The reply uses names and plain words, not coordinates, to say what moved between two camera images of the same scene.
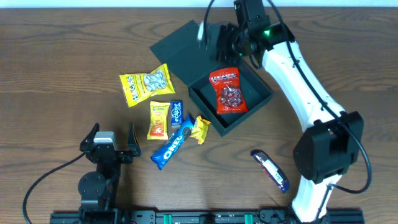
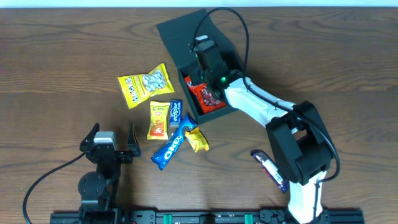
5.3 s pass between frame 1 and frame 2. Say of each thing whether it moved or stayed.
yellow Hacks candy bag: stayed
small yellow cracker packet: moved
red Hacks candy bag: moved
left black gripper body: stayed
